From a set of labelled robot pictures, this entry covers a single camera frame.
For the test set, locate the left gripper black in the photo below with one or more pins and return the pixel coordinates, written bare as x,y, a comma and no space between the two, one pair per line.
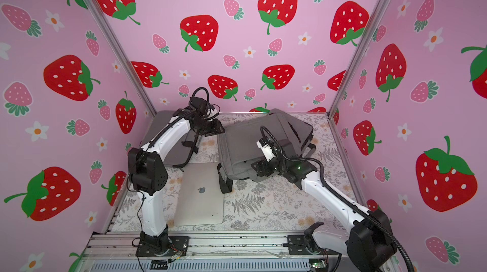
216,129

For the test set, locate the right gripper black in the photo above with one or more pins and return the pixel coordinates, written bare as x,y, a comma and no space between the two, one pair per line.
259,167

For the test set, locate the grey laptop bag with handles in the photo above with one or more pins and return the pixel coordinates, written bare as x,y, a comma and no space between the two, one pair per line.
178,145

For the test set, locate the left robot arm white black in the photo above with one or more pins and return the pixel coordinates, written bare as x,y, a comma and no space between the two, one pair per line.
148,174

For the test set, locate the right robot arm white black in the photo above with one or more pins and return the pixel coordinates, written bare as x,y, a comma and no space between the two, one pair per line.
368,242

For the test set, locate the grey laptop sleeve at back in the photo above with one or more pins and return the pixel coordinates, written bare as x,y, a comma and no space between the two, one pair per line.
291,131

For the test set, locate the silver apple laptop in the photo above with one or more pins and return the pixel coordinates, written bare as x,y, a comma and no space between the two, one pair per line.
200,201

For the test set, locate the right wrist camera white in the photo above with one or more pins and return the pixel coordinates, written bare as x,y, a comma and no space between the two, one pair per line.
266,146

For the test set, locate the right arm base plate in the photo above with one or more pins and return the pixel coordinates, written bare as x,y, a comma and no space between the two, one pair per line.
308,245

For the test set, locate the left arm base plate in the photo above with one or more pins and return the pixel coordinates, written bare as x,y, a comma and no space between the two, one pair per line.
166,246

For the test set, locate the aluminium front rail frame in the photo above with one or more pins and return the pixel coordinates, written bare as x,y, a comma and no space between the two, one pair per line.
212,251

